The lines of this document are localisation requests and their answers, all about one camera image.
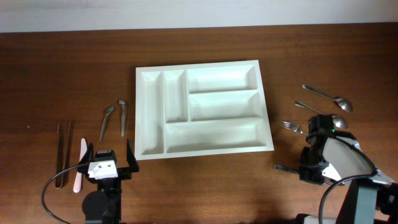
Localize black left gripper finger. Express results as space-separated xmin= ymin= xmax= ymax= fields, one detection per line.
xmin=126 ymin=139 xmax=139 ymax=172
xmin=80 ymin=143 xmax=93 ymax=164

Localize steel fork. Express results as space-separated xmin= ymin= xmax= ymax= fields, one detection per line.
xmin=273 ymin=164 xmax=333 ymax=185
xmin=280 ymin=121 xmax=308 ymax=136

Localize pink plastic knife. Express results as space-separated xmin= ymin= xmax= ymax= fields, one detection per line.
xmin=73 ymin=138 xmax=88 ymax=194

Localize steel kitchen tongs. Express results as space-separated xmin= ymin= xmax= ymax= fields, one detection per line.
xmin=56 ymin=120 xmax=73 ymax=174

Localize steel tablespoon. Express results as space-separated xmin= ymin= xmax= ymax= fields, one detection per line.
xmin=294 ymin=101 xmax=348 ymax=129
xmin=302 ymin=84 xmax=353 ymax=113

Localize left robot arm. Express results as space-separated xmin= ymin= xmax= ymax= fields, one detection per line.
xmin=78 ymin=141 xmax=139 ymax=224

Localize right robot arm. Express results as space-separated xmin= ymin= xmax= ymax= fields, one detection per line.
xmin=294 ymin=114 xmax=397 ymax=223

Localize small steel teaspoon left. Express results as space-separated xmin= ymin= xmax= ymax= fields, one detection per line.
xmin=99 ymin=106 xmax=115 ymax=141

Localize small steel teaspoon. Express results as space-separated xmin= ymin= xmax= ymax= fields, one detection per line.
xmin=118 ymin=100 xmax=127 ymax=137
xmin=99 ymin=106 xmax=115 ymax=141

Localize small steel teaspoon right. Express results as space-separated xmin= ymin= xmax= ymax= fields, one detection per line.
xmin=118 ymin=100 xmax=127 ymax=137

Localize white plastic cutlery tray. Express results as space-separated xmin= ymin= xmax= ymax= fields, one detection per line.
xmin=134 ymin=60 xmax=274 ymax=160

